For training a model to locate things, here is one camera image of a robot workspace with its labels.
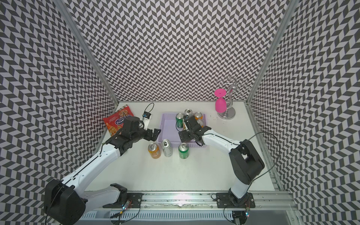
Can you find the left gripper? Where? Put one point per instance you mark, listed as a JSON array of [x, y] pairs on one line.
[[149, 137]]

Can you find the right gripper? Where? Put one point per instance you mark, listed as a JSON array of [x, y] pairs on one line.
[[186, 137]]

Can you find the silver tall can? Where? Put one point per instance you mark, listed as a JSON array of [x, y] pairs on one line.
[[167, 148]]

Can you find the green can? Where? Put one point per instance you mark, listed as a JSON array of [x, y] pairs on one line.
[[183, 151], [179, 121]]

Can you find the lilac plastic basket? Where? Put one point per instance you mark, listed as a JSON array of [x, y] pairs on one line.
[[169, 130]]

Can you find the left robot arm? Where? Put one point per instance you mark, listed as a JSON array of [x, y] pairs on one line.
[[66, 200]]

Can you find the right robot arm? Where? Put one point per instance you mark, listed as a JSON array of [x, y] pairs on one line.
[[245, 160]]

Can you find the orange Fanta can right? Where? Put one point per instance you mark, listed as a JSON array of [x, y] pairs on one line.
[[201, 123]]

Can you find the orange fanta can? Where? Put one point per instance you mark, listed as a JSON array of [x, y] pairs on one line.
[[201, 123], [198, 115]]

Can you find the orange Fanta can back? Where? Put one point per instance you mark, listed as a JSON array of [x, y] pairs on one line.
[[198, 115]]

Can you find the white patterned can back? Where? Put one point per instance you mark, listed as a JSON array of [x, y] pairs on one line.
[[188, 113]]

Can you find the green can back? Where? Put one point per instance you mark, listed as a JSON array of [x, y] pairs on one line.
[[179, 121]]

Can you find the red candy bag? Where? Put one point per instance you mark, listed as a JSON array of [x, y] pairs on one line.
[[115, 121]]

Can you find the pink wine glass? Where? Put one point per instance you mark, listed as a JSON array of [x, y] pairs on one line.
[[220, 104]]

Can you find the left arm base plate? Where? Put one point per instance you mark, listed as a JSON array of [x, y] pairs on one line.
[[132, 200]]

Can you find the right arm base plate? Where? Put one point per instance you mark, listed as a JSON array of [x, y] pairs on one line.
[[228, 200]]

